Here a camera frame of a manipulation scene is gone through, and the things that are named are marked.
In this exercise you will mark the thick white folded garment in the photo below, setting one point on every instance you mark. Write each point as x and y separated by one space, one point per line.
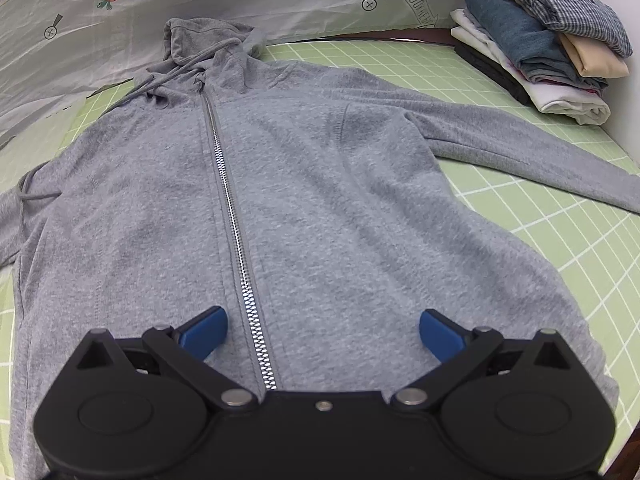
565 104

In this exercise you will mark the blue checked folded shirt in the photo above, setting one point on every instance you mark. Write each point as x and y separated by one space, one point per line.
565 5

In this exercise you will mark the grey folded garment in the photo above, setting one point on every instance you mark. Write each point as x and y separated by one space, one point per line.
575 83

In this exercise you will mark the grey zip hoodie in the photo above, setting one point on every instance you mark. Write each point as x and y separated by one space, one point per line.
325 185

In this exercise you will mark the thin white folded garment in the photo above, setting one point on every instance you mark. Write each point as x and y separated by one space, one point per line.
475 30

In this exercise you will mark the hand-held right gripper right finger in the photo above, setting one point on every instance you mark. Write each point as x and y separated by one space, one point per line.
440 336

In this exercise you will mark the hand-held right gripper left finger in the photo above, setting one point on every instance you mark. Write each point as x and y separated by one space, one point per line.
207 336

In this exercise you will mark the green checked mat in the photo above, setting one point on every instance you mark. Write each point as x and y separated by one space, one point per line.
575 240

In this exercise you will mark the blue folded garment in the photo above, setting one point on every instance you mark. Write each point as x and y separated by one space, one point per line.
510 30

